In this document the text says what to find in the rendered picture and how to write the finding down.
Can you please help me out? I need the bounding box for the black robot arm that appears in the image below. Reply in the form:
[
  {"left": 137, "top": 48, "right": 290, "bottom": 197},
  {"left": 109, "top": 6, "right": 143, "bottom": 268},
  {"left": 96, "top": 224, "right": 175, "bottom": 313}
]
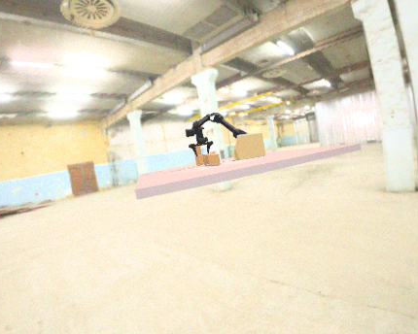
[{"left": 185, "top": 113, "right": 247, "bottom": 145}]

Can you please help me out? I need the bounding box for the wooden post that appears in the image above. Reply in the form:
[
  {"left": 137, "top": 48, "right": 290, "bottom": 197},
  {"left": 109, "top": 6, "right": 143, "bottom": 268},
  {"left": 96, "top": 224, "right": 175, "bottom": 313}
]
[{"left": 194, "top": 146, "right": 204, "bottom": 166}]

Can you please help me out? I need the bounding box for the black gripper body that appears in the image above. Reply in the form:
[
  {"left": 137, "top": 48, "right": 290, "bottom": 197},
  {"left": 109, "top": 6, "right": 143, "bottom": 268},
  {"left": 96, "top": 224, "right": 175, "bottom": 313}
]
[{"left": 189, "top": 135, "right": 214, "bottom": 148}]

